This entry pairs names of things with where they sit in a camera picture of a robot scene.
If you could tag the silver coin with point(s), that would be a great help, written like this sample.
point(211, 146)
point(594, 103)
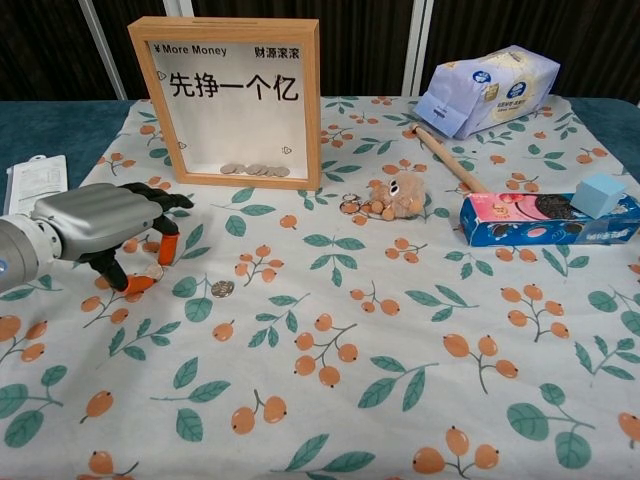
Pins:
point(222, 289)
point(263, 171)
point(282, 172)
point(229, 168)
point(153, 271)
point(253, 169)
point(272, 172)

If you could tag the wooden frame money box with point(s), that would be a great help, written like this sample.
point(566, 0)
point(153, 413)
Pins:
point(150, 100)

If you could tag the white packaged accessory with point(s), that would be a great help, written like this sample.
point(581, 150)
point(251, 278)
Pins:
point(30, 175)

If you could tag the blue cookie box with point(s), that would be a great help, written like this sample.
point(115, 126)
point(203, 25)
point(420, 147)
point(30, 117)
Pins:
point(525, 225)

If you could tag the wooden stick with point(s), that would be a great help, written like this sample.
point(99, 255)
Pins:
point(450, 160)

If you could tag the light blue cube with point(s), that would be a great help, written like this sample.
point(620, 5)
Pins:
point(597, 197)

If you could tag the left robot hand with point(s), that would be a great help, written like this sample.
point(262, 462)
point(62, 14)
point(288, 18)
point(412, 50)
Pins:
point(95, 215)

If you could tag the white partition post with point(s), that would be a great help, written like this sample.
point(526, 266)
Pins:
point(102, 50)
point(417, 45)
point(166, 7)

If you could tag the floral print tablecloth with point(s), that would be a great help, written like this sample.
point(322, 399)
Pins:
point(350, 325)

